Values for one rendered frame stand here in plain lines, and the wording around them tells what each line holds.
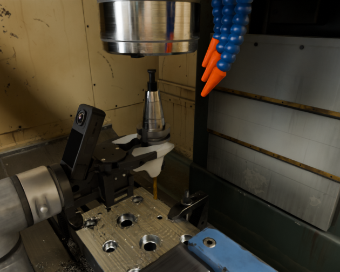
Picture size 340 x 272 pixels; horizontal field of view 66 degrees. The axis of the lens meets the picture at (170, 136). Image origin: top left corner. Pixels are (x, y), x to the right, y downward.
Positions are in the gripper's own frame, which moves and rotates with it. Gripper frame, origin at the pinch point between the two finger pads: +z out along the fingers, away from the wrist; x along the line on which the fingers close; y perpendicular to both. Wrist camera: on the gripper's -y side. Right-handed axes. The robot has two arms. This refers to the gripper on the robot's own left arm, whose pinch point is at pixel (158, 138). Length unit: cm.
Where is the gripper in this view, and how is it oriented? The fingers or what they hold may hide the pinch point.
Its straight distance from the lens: 50.5
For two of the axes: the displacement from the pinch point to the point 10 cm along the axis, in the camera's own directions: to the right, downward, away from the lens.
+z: 7.5, -2.7, 6.0
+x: 6.6, 3.0, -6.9
